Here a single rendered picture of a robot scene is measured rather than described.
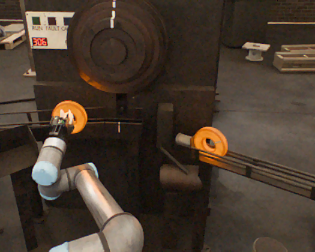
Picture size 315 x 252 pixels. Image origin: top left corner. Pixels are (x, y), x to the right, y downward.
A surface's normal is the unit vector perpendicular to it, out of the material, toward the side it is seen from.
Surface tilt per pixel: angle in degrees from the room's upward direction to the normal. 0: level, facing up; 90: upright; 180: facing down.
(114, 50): 90
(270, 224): 0
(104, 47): 90
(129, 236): 38
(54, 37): 90
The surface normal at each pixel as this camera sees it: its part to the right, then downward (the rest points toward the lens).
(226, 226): -0.01, -0.90
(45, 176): -0.09, 0.61
